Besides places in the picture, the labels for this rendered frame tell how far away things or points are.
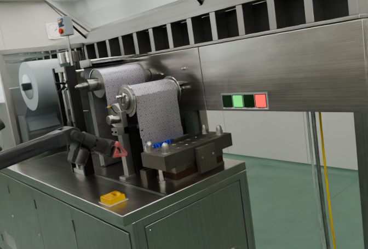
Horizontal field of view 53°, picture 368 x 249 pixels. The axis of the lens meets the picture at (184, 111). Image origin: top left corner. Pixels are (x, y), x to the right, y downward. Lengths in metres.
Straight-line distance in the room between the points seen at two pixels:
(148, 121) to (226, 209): 0.51
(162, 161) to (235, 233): 0.51
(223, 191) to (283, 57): 0.62
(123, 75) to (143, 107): 0.29
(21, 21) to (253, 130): 4.65
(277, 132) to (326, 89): 3.11
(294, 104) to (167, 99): 0.59
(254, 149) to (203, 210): 3.22
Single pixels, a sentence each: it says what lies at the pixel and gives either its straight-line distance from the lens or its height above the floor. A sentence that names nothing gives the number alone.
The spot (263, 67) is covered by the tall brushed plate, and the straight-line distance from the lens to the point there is 1.51.
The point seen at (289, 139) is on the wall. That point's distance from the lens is 4.40.
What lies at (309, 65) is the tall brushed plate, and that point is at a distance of 1.40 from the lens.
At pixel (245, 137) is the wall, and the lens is 4.79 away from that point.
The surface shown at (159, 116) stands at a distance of 1.69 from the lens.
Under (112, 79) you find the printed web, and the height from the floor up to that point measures 1.35.
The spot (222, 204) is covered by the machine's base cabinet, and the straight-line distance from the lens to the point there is 1.65.
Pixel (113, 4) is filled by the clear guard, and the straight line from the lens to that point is 2.16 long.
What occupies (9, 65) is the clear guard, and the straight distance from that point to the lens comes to 2.49.
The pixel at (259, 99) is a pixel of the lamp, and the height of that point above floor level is 1.19.
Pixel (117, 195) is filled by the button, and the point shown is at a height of 0.92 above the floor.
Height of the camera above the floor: 1.40
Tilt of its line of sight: 8 degrees down
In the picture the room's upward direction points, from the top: 8 degrees counter-clockwise
